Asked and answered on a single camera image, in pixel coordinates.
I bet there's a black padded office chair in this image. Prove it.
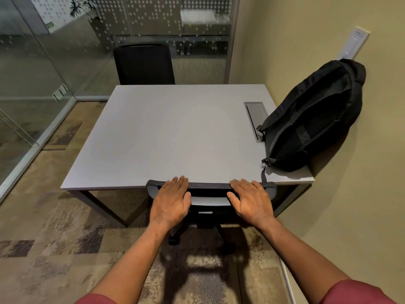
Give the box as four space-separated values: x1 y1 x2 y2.
113 43 176 86

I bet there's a white wall switch panel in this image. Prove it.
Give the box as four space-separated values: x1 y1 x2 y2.
335 26 371 62

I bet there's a grey table cable flap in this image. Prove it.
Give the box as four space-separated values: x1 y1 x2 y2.
243 101 270 144

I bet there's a person's left hand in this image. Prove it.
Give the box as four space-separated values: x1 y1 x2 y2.
149 175 192 230

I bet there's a dark metal table leg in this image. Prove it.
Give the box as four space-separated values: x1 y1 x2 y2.
68 190 128 228
273 183 313 218

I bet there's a black mesh office chair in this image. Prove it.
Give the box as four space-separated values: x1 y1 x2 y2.
146 179 278 254

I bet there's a metal glass door fitting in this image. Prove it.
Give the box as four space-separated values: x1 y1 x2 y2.
52 84 69 102

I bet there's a black backpack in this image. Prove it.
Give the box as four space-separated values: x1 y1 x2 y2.
256 59 367 185

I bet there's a person's left forearm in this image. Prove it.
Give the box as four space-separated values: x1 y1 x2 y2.
90 220 173 297

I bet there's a person's right hand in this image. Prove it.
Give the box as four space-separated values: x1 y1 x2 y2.
227 179 276 230

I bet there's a white box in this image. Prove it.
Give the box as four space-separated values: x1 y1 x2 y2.
180 9 219 25

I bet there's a green potted plant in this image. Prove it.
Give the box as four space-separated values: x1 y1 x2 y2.
69 0 105 23

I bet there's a person's right forearm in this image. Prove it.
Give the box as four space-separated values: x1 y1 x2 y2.
257 217 351 303

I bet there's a red shirt sleeve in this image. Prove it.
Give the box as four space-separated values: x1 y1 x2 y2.
75 293 117 304
320 279 398 304

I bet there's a dark square planter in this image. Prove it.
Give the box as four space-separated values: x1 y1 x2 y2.
89 17 115 53

